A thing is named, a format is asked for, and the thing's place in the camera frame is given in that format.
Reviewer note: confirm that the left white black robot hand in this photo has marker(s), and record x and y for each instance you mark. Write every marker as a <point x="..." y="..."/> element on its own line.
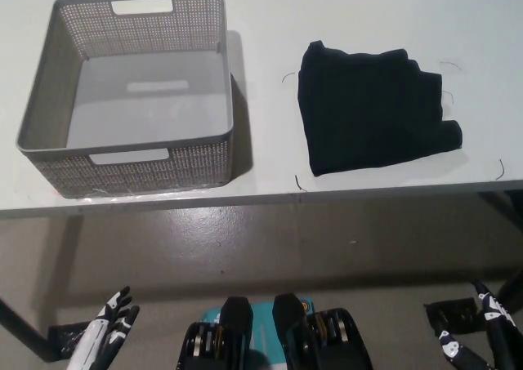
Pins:
<point x="96" y="333"/>

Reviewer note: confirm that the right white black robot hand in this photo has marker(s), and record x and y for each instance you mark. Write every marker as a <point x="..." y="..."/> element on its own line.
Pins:
<point x="500" y="325"/>

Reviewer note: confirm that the black t-shirt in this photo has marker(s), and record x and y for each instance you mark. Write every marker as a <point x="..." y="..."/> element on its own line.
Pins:
<point x="359" y="108"/>

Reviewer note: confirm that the black metal table leg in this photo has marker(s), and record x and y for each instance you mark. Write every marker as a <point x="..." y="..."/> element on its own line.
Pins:
<point x="20" y="325"/>

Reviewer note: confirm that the grey perforated plastic basket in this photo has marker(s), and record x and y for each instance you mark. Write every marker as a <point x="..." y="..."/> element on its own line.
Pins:
<point x="122" y="174"/>

